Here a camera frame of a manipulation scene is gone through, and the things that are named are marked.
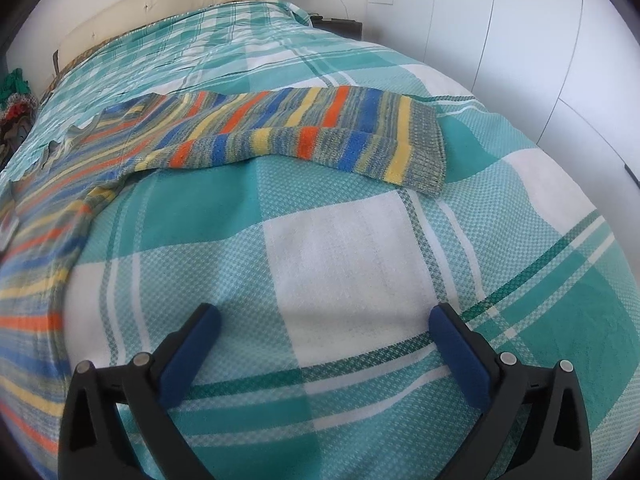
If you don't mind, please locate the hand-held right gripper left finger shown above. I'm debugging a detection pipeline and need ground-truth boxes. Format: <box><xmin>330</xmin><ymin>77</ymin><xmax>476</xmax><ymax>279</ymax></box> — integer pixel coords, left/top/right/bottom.
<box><xmin>57</xmin><ymin>302</ymin><xmax>223</xmax><ymax>480</ymax></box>

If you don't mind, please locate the dark nightstand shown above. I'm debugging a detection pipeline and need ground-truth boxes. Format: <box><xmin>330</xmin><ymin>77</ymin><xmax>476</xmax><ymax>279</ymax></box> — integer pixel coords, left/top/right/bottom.
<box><xmin>308</xmin><ymin>13</ymin><xmax>364</xmax><ymax>39</ymax></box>

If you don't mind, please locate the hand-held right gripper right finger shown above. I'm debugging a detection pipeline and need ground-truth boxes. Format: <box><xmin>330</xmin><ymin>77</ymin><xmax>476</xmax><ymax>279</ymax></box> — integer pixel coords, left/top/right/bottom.
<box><xmin>429</xmin><ymin>302</ymin><xmax>593</xmax><ymax>480</ymax></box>

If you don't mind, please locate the colourful cloth pile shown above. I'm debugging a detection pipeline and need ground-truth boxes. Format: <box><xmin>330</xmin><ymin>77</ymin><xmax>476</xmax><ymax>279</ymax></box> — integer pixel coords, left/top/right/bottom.
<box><xmin>0</xmin><ymin>67</ymin><xmax>37</xmax><ymax>162</ymax></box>

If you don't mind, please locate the striped knit sweater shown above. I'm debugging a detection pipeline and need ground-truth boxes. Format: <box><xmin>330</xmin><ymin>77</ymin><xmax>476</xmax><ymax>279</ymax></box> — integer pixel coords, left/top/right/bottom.
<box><xmin>0</xmin><ymin>86</ymin><xmax>447</xmax><ymax>463</ymax></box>

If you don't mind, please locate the teal plaid bedspread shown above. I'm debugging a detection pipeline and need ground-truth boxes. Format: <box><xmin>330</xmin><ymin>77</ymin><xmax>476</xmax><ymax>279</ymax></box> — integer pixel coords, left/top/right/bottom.
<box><xmin>0</xmin><ymin>0</ymin><xmax>640</xmax><ymax>480</ymax></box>

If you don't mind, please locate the beige padded headboard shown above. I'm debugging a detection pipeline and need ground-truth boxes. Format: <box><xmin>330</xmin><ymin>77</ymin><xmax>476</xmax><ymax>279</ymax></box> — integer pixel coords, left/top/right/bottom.
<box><xmin>52</xmin><ymin>0</ymin><xmax>284</xmax><ymax>75</ymax></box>

